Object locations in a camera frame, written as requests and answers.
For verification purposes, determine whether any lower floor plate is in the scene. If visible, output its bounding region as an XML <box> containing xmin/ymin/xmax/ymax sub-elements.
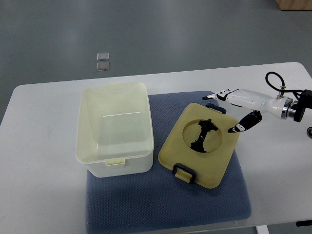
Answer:
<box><xmin>97</xmin><ymin>61</ymin><xmax>110</xmax><ymax>71</ymax></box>

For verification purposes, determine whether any blue grey mat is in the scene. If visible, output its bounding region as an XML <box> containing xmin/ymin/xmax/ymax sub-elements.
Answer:
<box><xmin>85</xmin><ymin>91</ymin><xmax>252</xmax><ymax>234</ymax></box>

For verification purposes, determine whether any yellow box lid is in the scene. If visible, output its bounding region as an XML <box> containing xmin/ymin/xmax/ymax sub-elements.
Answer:
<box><xmin>158</xmin><ymin>103</ymin><xmax>239</xmax><ymax>189</ymax></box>

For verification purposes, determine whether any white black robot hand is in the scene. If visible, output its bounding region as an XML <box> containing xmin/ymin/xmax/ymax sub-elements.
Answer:
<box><xmin>202</xmin><ymin>89</ymin><xmax>296</xmax><ymax>133</ymax></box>

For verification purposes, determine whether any white table leg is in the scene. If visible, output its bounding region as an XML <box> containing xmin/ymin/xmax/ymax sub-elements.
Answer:
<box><xmin>256</xmin><ymin>225</ymin><xmax>269</xmax><ymax>234</ymax></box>

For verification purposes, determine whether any floor plate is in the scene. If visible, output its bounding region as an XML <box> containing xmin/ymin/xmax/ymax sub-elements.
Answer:
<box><xmin>97</xmin><ymin>52</ymin><xmax>109</xmax><ymax>61</ymax></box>
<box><xmin>97</xmin><ymin>61</ymin><xmax>110</xmax><ymax>71</ymax></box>

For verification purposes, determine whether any wooden box corner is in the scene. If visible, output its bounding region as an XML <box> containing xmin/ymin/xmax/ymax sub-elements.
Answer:
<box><xmin>276</xmin><ymin>0</ymin><xmax>312</xmax><ymax>11</ymax></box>

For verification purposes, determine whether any white storage box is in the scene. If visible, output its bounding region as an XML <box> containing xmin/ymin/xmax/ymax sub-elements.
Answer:
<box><xmin>76</xmin><ymin>82</ymin><xmax>154</xmax><ymax>178</ymax></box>

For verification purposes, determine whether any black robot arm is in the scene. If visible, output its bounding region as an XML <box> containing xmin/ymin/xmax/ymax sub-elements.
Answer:
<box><xmin>265</xmin><ymin>71</ymin><xmax>312</xmax><ymax>122</ymax></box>

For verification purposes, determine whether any upper floor plate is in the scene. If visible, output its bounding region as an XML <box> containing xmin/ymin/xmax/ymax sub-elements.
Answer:
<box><xmin>97</xmin><ymin>52</ymin><xmax>109</xmax><ymax>61</ymax></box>

